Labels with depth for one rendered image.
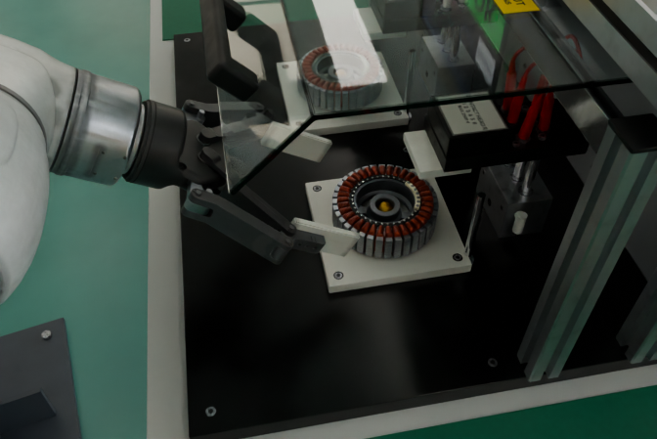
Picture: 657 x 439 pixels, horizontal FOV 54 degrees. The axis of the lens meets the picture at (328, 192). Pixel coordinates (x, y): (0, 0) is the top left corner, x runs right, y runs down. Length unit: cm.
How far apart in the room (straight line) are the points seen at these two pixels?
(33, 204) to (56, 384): 118
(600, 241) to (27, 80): 42
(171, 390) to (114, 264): 112
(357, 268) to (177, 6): 64
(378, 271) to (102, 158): 29
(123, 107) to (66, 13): 224
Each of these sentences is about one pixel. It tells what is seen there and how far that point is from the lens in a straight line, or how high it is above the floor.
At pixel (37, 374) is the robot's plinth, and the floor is 2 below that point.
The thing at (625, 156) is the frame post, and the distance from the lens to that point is 44.
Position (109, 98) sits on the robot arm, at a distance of 56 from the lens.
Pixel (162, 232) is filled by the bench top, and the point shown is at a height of 75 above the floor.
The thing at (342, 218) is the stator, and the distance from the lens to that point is 67.
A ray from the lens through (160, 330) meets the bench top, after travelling 69.
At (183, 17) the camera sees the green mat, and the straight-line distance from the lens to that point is 113.
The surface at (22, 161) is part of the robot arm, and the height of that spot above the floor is 105.
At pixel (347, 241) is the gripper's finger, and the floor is 84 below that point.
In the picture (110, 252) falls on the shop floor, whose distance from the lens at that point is 178.
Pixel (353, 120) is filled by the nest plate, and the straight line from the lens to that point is 84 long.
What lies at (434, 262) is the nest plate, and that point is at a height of 78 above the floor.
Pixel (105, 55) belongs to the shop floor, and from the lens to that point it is 249.
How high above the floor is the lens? 131
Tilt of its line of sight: 46 degrees down
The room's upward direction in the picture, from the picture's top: straight up
